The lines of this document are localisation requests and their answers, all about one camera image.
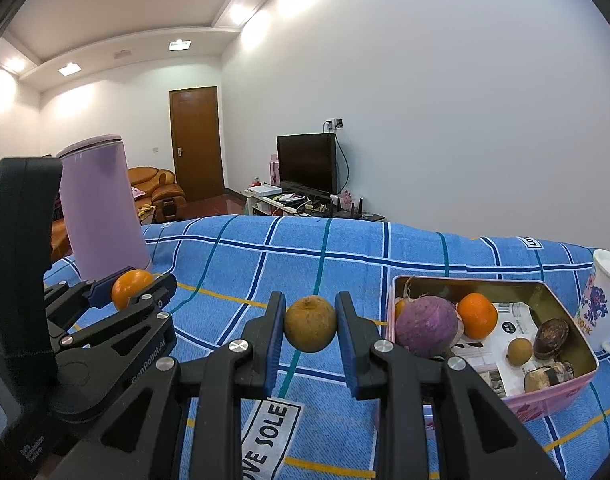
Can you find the low coffee table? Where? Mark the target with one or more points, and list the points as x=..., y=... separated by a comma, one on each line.
x=147, y=213

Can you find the blue plaid blanket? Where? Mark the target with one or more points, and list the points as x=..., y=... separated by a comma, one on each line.
x=335, y=270

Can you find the white set-top box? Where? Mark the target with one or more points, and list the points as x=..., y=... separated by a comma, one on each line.
x=264, y=190

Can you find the square ceiling light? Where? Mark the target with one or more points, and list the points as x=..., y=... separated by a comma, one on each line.
x=179, y=44
x=69, y=68

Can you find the black television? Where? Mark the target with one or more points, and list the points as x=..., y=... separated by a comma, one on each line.
x=307, y=162

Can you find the round purple radish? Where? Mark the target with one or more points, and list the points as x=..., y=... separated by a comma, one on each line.
x=427, y=325

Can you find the large orange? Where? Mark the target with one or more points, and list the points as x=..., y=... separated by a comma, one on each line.
x=477, y=315

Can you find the pink floral cushion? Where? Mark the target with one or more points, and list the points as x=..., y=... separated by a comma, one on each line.
x=136, y=191

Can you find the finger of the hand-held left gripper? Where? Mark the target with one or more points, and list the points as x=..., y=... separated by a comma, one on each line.
x=135, y=330
x=100, y=291

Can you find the black router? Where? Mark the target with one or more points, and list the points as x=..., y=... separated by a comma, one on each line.
x=352, y=210

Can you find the brown leather armchair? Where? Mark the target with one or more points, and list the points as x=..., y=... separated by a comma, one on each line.
x=160, y=182

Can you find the pink carton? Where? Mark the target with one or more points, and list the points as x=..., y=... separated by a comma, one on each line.
x=274, y=170

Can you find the pink tin box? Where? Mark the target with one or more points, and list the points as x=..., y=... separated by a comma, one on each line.
x=550, y=401

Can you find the medium orange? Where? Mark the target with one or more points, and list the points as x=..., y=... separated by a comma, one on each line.
x=130, y=287

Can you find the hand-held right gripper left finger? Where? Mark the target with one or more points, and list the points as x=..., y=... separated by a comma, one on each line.
x=274, y=340

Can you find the white television stand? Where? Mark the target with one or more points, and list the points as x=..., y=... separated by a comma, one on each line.
x=265, y=206

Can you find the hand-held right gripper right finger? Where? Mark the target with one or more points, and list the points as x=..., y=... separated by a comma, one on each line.
x=347, y=345

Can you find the printed paper sheet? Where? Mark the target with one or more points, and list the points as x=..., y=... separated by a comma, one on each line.
x=522, y=320

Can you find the purple electric kettle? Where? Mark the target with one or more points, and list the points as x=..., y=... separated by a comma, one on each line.
x=102, y=210

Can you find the white printed mug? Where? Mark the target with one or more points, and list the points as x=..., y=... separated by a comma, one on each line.
x=602, y=305

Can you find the brown wooden door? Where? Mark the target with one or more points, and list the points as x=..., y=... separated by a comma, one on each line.
x=197, y=142

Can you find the brown longan fruit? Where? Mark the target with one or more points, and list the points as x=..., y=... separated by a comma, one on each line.
x=517, y=350
x=310, y=330

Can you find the wall power socket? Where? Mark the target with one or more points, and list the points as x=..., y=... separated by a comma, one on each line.
x=333, y=123

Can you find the brown leather sofa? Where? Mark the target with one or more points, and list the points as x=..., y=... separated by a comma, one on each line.
x=59, y=235

